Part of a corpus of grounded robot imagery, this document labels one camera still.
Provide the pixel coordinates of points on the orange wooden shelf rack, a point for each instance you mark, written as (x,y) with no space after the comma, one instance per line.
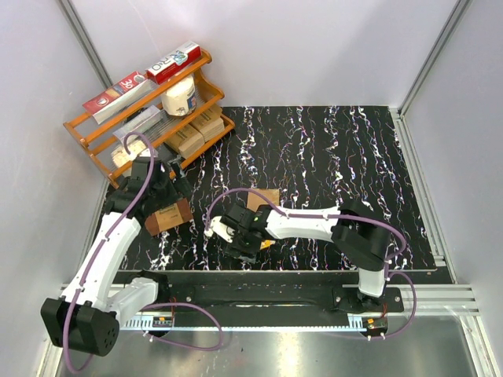
(98,141)

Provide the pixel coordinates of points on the lower white tissue roll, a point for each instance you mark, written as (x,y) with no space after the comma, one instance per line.
(121,156)

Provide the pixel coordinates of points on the kraft paper box right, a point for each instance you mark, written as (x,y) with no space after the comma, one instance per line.
(209,123)

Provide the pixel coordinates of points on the white tissue roll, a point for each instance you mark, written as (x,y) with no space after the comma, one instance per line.
(121,156)
(180,99)

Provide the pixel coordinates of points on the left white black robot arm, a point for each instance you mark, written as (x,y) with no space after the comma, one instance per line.
(86,317)

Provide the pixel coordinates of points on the silver foil packet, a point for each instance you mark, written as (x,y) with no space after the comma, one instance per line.
(142,123)

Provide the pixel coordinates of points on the red white toothpaste box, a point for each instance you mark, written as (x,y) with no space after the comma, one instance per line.
(173,62)

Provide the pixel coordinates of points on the upper white tissue roll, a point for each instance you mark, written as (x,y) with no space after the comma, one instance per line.
(180,99)

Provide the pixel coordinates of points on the black marble pattern mat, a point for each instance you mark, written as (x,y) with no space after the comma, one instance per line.
(312,157)

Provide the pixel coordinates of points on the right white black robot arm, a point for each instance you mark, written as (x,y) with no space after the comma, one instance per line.
(351,229)

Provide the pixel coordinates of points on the red silver toothpaste box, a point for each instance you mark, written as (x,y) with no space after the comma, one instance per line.
(118,96)

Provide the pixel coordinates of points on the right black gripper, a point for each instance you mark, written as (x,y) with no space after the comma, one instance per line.
(235,249)

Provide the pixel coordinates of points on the yellow utility knife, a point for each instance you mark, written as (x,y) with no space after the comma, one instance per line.
(265,244)

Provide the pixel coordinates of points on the brown printed carton box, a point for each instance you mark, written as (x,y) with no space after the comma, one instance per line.
(169,217)

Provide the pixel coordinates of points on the kraft paper box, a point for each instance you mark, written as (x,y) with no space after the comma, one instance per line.
(186,141)
(209,123)

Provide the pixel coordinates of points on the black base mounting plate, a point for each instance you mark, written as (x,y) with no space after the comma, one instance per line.
(273,299)

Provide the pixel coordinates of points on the kraft paper box left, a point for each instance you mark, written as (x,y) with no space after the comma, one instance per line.
(186,141)

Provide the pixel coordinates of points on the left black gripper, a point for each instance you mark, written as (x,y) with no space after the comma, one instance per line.
(179,189)

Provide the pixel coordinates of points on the brown cardboard express box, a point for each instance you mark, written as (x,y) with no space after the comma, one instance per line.
(262,196)

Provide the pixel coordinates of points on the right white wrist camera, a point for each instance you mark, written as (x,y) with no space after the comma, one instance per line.
(216,227)

